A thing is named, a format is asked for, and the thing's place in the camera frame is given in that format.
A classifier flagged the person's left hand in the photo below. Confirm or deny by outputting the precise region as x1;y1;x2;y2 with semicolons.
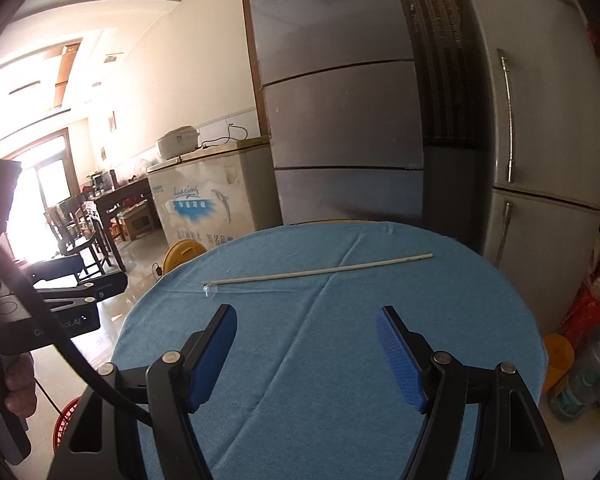
4;352;38;418

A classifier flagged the red plastic basket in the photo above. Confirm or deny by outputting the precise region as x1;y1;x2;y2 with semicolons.
52;396;81;452

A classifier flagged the dark wooden chair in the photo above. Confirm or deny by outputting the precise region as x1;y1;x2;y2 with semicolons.
44;195;110;282

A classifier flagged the yellow electric fan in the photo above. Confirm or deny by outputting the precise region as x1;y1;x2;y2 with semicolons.
162;240;207;274

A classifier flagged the dark wooden dining table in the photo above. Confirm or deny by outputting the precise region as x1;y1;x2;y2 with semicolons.
94;177;158;272

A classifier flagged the white chest freezer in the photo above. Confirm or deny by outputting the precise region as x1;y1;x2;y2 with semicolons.
147;136;283;249

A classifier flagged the white rice cooker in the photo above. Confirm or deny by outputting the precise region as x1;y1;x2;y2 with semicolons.
157;125;200;160

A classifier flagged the long white stick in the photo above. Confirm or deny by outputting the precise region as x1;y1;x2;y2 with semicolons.
202;252;434;287

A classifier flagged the blue table cloth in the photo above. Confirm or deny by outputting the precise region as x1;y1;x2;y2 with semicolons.
112;222;546;479

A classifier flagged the grey cabinet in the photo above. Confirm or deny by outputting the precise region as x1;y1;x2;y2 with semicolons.
246;0;424;224

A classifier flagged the grey refrigerator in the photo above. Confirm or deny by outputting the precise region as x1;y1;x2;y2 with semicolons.
463;0;600;333

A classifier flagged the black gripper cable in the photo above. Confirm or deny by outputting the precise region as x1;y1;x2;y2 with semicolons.
0;228;154;428

